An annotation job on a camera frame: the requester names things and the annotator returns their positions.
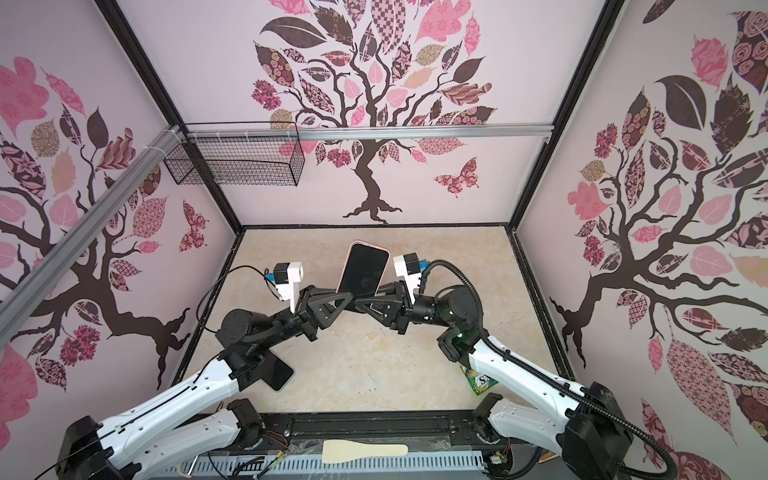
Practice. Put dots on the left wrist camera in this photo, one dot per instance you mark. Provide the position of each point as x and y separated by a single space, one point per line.
286 278

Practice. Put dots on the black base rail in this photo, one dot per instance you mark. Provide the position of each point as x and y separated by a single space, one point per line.
421 431

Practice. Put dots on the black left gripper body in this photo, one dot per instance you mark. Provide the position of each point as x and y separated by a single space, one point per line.
306 322

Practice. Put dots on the purple smartphone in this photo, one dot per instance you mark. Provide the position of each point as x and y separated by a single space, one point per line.
365 270

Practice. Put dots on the black vertical frame post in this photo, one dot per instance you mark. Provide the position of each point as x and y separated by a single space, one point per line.
126 37

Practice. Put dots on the green candy bag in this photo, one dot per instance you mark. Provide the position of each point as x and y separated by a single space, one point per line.
479 383

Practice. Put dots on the black wire basket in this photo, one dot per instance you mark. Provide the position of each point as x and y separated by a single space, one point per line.
260 153

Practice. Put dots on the white slotted cable duct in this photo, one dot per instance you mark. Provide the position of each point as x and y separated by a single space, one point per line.
219 466

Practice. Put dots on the aluminium rail back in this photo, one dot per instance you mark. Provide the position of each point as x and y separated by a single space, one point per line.
369 132

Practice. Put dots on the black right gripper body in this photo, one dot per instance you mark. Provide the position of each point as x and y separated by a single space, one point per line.
405 297

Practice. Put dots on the aluminium rail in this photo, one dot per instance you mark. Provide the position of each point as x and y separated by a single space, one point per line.
369 132
19 305

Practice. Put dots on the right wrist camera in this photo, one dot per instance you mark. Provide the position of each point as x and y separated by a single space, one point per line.
409 268

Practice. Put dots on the beige wooden spatula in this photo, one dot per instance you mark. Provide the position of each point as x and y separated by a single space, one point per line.
343 451

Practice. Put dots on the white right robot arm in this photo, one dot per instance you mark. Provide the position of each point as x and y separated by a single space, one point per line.
580 424

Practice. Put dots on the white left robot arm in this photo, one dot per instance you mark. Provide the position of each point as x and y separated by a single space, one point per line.
201 413

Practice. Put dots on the black smartphone on table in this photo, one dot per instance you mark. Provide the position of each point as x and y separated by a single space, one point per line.
272 371

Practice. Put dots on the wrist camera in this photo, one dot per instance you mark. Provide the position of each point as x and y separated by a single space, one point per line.
286 278
409 268

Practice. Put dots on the aluminium rail left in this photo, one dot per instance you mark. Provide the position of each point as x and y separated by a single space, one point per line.
19 305

